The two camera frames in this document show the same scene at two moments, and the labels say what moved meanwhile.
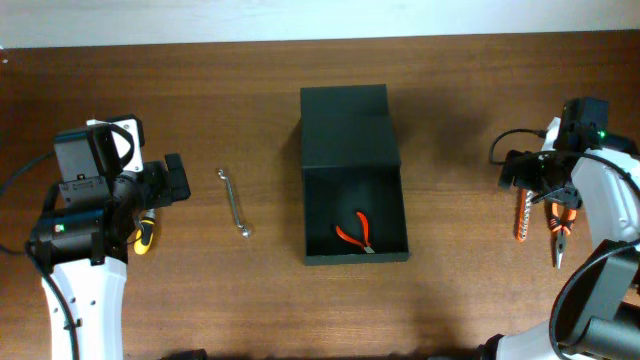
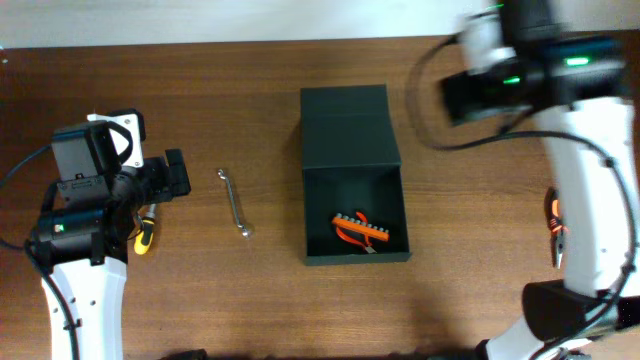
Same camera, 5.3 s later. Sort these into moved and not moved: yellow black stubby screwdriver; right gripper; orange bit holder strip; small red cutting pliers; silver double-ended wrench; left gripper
Moved: orange bit holder strip; right gripper
Not moved: small red cutting pliers; yellow black stubby screwdriver; silver double-ended wrench; left gripper
